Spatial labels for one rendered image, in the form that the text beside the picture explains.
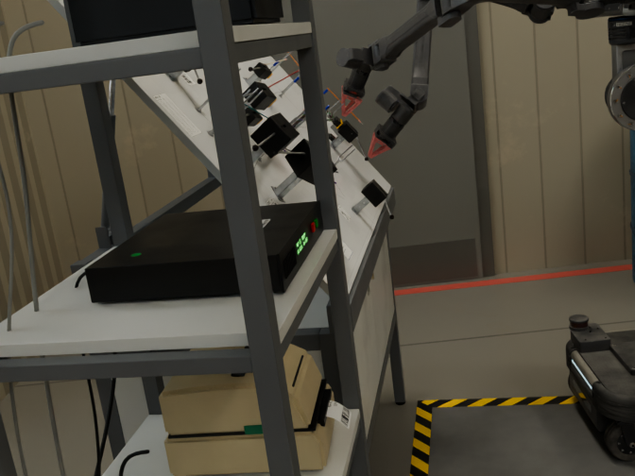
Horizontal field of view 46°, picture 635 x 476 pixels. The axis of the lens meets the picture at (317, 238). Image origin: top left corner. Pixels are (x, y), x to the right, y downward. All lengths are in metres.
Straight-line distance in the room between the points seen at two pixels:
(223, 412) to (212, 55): 0.72
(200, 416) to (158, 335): 0.38
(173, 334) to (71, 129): 3.35
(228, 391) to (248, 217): 0.52
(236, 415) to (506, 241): 3.10
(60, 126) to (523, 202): 2.58
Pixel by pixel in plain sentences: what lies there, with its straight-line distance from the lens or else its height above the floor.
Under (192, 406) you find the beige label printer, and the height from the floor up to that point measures 0.81.
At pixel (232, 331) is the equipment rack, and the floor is 1.06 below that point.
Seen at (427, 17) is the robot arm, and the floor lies 1.44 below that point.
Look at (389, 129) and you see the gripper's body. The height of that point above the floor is 1.11.
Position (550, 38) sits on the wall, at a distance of 4.22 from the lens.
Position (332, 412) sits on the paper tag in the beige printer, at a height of 0.74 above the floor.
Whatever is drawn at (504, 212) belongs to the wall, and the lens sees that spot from 4.29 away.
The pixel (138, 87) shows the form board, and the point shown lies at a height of 1.38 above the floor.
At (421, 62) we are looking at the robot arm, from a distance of 2.53.
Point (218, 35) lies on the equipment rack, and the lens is 0.92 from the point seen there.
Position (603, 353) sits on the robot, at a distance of 2.83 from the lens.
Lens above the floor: 1.44
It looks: 15 degrees down
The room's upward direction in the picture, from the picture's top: 8 degrees counter-clockwise
